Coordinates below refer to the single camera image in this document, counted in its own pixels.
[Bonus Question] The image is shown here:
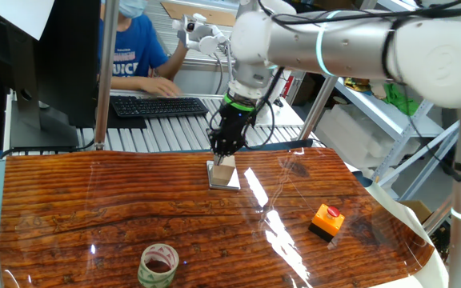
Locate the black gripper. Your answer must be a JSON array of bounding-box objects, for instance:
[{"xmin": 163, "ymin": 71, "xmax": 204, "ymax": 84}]
[{"xmin": 207, "ymin": 106, "xmax": 255, "ymax": 166}]

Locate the light wooden block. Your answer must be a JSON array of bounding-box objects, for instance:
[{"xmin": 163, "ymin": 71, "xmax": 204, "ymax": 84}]
[{"xmin": 209, "ymin": 154, "xmax": 238, "ymax": 187}]

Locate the person's right forearm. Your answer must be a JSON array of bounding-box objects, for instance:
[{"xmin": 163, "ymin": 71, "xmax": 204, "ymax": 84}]
[{"xmin": 110, "ymin": 74, "xmax": 146, "ymax": 91}]

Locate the person's left forearm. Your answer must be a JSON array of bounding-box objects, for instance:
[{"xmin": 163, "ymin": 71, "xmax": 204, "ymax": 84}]
[{"xmin": 156, "ymin": 39, "xmax": 190, "ymax": 80}]

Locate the silver digital pocket scale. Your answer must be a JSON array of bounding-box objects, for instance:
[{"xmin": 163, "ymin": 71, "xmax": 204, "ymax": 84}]
[{"xmin": 206, "ymin": 159, "xmax": 242, "ymax": 192}]

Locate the person's right hand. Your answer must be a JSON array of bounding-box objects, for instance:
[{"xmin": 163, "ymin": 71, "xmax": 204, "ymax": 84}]
[{"xmin": 139, "ymin": 75, "xmax": 182, "ymax": 98}]

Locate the person's gloved left hand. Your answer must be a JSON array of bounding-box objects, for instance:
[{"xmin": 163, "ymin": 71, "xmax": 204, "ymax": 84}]
[{"xmin": 176, "ymin": 28, "xmax": 190, "ymax": 50}]

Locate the aluminium slat workbench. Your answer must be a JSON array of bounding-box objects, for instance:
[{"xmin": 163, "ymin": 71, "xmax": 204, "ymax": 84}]
[{"xmin": 2, "ymin": 90, "xmax": 319, "ymax": 156}]

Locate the black computer keyboard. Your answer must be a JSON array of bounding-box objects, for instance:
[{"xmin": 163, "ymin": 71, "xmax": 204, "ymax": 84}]
[{"xmin": 110, "ymin": 94, "xmax": 210, "ymax": 118}]

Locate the black desk pad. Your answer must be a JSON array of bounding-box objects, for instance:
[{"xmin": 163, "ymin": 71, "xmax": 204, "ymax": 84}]
[{"xmin": 106, "ymin": 104, "xmax": 148, "ymax": 130}]

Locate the white haptic control device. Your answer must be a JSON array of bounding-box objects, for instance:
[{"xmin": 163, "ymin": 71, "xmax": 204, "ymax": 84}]
[{"xmin": 172, "ymin": 13, "xmax": 238, "ymax": 95}]

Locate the orange emergency stop button box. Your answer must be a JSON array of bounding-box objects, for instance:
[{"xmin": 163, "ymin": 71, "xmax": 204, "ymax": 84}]
[{"xmin": 307, "ymin": 202, "xmax": 347, "ymax": 243}]

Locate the white styrofoam packing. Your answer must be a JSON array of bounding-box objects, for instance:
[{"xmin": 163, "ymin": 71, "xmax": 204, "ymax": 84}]
[{"xmin": 316, "ymin": 104, "xmax": 422, "ymax": 171}]

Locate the person in blue shirt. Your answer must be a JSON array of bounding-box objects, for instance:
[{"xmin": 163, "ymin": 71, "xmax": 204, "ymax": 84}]
[{"xmin": 96, "ymin": 0, "xmax": 190, "ymax": 97}]

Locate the flat brown cardboard sheet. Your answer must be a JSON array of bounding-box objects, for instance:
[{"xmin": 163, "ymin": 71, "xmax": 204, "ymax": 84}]
[{"xmin": 160, "ymin": 1, "xmax": 238, "ymax": 28}]

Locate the wood grain vinyl sheet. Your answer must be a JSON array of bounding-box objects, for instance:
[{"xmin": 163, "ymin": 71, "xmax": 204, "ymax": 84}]
[{"xmin": 0, "ymin": 146, "xmax": 435, "ymax": 288}]

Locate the patterned tape roll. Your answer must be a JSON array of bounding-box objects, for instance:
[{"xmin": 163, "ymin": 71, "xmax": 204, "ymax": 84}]
[{"xmin": 137, "ymin": 242, "xmax": 180, "ymax": 288}]

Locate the white metal shelf rack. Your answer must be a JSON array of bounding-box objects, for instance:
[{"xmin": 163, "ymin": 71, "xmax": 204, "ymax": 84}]
[{"xmin": 334, "ymin": 0, "xmax": 461, "ymax": 201}]

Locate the blue face mask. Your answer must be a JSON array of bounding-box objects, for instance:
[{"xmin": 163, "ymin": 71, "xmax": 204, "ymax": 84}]
[{"xmin": 118, "ymin": 0, "xmax": 149, "ymax": 19}]

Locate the black computer monitor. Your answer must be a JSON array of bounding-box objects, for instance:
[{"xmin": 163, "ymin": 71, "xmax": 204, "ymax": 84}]
[{"xmin": 0, "ymin": 0, "xmax": 102, "ymax": 152}]

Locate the bright green bag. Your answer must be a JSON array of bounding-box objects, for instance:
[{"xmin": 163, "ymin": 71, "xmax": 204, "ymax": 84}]
[{"xmin": 382, "ymin": 82, "xmax": 420, "ymax": 117}]

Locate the white paper underlay sheet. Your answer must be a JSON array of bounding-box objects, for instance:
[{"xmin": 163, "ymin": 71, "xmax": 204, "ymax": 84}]
[{"xmin": 350, "ymin": 170, "xmax": 455, "ymax": 288}]

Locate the brown cardboard box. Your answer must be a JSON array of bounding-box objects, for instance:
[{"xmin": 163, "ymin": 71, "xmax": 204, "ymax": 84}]
[{"xmin": 398, "ymin": 198, "xmax": 434, "ymax": 225}]

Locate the green flange ring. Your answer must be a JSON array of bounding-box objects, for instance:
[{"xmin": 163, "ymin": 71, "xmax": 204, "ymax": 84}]
[{"xmin": 222, "ymin": 92, "xmax": 256, "ymax": 114}]

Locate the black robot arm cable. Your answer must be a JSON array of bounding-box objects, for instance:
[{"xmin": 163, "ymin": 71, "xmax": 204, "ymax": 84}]
[{"xmin": 207, "ymin": 0, "xmax": 461, "ymax": 183}]

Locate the black monitor cable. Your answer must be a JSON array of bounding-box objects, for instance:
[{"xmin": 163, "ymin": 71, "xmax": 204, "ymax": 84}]
[{"xmin": 0, "ymin": 138, "xmax": 96, "ymax": 189}]

